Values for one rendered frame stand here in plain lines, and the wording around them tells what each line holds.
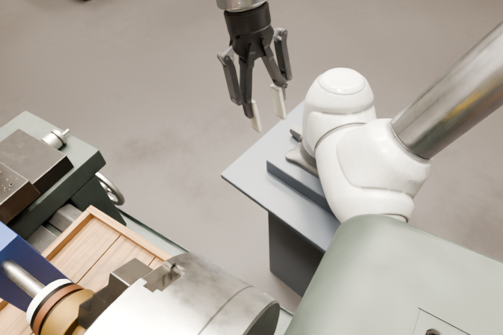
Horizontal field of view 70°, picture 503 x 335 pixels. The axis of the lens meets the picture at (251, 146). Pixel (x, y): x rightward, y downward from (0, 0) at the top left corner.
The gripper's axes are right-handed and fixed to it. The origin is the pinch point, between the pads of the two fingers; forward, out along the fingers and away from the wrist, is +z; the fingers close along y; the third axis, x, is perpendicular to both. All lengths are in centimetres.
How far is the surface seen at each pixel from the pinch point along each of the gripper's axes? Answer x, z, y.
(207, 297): 29.7, -2.7, 27.6
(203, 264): 23.9, -0.5, 25.9
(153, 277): 24.8, -4.2, 31.4
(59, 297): 13.3, 2.2, 43.2
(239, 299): 30.8, -0.7, 24.9
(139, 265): 21.0, -3.1, 32.3
